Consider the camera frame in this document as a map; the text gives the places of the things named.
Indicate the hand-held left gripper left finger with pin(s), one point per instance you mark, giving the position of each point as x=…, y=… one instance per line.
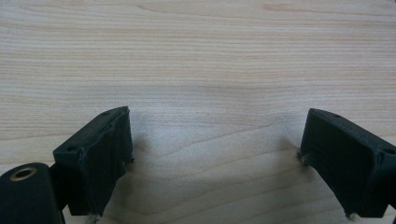
x=96, y=155

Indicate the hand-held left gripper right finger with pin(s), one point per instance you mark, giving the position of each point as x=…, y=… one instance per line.
x=345, y=158

